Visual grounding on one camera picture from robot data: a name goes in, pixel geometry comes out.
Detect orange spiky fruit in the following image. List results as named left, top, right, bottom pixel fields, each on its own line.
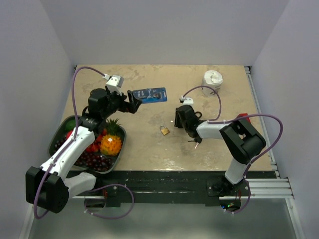
left=100, top=134, right=122, bottom=156

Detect purple grapes bunch front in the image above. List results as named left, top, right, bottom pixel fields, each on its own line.
left=74, top=152, right=113, bottom=172

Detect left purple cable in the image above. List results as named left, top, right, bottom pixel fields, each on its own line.
left=32, top=66, right=135, bottom=220

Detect brass padlock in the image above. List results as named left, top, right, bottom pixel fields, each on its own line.
left=159, top=125, right=170, bottom=135

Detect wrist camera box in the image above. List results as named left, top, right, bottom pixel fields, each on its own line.
left=103, top=74, right=124, bottom=95
left=179, top=96, right=194, bottom=106

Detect white paper roll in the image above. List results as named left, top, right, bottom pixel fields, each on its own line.
left=202, top=70, right=223, bottom=97

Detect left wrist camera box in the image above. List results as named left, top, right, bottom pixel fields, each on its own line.
left=103, top=74, right=124, bottom=95

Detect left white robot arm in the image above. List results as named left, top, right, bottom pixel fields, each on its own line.
left=25, top=88, right=142, bottom=213

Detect red apple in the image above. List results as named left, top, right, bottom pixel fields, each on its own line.
left=66, top=130, right=73, bottom=139

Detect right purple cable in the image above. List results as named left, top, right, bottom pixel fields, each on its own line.
left=181, top=86, right=284, bottom=215

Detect bunch of black keys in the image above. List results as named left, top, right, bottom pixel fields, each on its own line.
left=188, top=139, right=202, bottom=149

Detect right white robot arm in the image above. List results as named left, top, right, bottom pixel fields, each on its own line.
left=174, top=105, right=266, bottom=196

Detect green lime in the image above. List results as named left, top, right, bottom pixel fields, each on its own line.
left=65, top=119, right=76, bottom=132

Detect purple cable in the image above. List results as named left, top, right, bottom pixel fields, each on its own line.
left=181, top=86, right=284, bottom=215
left=32, top=66, right=135, bottom=220

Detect red strawberries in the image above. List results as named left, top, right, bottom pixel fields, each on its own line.
left=85, top=128, right=107, bottom=153

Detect red box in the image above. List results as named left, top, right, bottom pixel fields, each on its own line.
left=236, top=113, right=251, bottom=122

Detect blue blister card package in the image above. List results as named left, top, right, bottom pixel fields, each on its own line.
left=133, top=87, right=167, bottom=104

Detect dark green fruit tray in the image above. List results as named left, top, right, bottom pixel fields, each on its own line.
left=48, top=116, right=126, bottom=174

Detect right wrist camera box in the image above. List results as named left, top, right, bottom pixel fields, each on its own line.
left=179, top=96, right=194, bottom=106

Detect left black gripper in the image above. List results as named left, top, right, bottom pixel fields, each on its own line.
left=102, top=88, right=142, bottom=119

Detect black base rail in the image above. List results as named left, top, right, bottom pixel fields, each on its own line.
left=67, top=170, right=277, bottom=209

